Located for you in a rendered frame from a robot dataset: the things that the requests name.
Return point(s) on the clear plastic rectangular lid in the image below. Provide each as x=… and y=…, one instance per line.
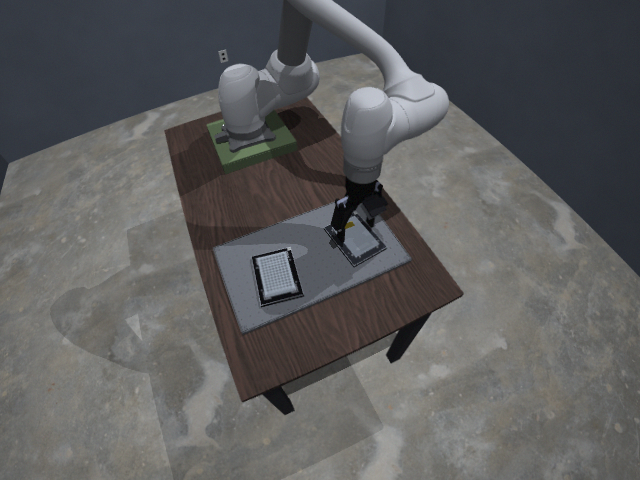
x=357, y=238

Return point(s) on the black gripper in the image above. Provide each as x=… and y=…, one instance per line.
x=345, y=207

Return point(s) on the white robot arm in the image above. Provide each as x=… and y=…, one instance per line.
x=370, y=126

